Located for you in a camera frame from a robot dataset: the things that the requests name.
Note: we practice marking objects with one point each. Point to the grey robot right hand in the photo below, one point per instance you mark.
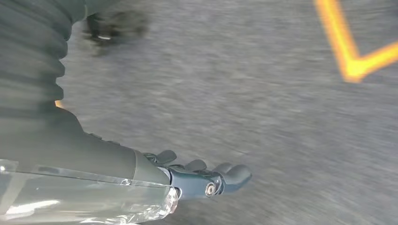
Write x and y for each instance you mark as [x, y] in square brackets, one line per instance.
[77, 161]

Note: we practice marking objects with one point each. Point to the yellow floor tape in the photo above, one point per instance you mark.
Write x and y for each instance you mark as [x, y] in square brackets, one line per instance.
[351, 62]

